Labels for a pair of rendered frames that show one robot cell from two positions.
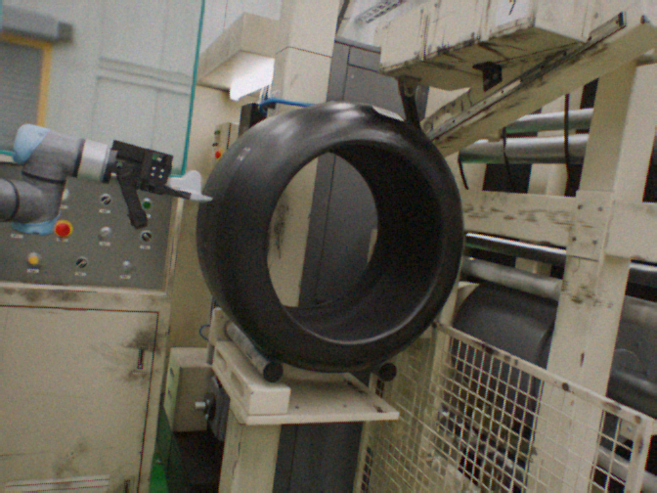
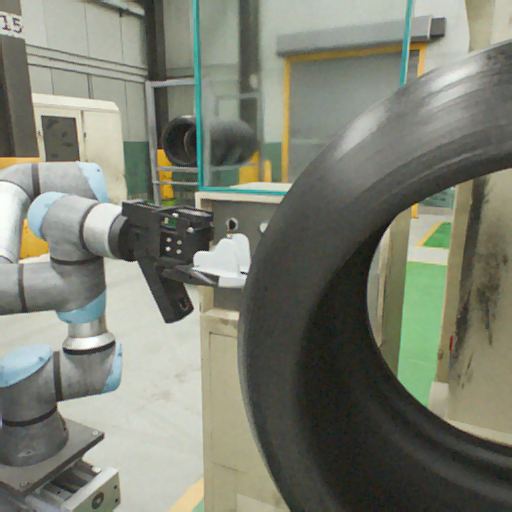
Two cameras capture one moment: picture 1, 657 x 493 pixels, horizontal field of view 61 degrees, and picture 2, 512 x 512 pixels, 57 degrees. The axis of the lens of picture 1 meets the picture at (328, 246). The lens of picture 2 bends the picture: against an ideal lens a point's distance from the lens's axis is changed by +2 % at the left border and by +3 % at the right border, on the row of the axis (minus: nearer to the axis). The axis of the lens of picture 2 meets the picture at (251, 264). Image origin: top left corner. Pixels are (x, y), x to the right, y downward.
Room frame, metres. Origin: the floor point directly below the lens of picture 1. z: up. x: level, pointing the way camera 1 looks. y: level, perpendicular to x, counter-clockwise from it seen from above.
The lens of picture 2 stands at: (0.80, -0.15, 1.41)
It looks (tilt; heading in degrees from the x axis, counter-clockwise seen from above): 15 degrees down; 49
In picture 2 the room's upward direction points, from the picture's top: straight up
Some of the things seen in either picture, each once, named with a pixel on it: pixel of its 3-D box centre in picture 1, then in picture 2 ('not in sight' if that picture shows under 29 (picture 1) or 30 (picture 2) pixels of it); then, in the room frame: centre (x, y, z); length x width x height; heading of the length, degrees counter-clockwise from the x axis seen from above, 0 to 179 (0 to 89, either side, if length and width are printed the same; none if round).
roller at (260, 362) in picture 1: (251, 347); not in sight; (1.31, 0.15, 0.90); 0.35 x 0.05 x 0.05; 24
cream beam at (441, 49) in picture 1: (485, 36); not in sight; (1.38, -0.30, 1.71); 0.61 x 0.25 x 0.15; 24
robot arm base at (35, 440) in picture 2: not in sight; (31, 425); (1.04, 0.91, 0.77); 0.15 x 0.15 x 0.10
